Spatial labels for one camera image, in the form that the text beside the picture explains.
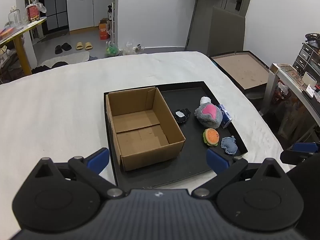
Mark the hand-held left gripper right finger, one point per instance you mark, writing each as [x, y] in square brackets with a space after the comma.
[217, 160]

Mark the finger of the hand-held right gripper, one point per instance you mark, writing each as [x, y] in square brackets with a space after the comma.
[303, 147]

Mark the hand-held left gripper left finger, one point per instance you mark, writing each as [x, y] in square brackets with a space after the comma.
[98, 160]

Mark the denim heart pillow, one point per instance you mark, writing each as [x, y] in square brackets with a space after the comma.
[228, 145]

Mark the burger plush toy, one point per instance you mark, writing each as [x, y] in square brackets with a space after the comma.
[211, 137]

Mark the black tray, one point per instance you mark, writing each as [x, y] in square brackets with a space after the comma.
[192, 155]

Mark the grey plush with pink heart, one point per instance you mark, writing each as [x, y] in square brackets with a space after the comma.
[210, 120]

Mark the blue carton pack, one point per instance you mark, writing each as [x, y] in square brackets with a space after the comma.
[226, 117]

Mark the brown cardboard box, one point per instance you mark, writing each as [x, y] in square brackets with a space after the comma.
[140, 135]

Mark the black beaded pouch white patch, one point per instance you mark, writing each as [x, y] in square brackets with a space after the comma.
[181, 116]

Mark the white crumpled cloth piece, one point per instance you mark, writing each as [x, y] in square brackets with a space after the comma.
[205, 100]

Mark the white cup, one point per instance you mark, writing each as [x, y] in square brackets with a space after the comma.
[309, 79]

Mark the grey side table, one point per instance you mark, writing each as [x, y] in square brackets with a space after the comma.
[271, 82]

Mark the grey drawer unit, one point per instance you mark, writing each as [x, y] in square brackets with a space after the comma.
[306, 57]

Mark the black framed brown board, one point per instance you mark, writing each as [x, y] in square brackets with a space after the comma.
[242, 70]

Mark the dark clothes pile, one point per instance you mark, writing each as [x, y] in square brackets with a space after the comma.
[58, 65]

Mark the white floor rug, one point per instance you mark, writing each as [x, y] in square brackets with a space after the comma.
[70, 58]

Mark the green plastic bag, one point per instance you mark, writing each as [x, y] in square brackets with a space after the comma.
[112, 50]

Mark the yellow slipper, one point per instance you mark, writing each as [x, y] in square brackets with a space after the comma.
[89, 45]
[79, 46]

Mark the clear crumpled plastic bag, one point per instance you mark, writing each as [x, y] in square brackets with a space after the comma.
[130, 48]

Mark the black slipper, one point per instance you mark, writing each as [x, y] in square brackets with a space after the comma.
[66, 46]
[58, 49]

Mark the orange cardboard box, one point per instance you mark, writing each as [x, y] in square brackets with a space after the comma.
[103, 31]

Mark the grey leaning panel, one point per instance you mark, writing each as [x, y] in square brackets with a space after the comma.
[225, 30]

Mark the yellow table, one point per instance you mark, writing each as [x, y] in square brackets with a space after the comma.
[20, 47]

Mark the black spray bottle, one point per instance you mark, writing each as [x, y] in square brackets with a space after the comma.
[110, 12]

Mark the white cabinet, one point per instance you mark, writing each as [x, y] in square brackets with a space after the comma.
[82, 12]

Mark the black grid glass door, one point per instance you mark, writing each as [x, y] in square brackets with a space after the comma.
[55, 10]

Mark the red box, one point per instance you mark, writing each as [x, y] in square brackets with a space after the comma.
[33, 13]

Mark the glass jar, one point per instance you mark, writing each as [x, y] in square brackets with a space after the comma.
[15, 18]

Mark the clear plastic bag on box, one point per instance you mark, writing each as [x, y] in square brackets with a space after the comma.
[41, 6]

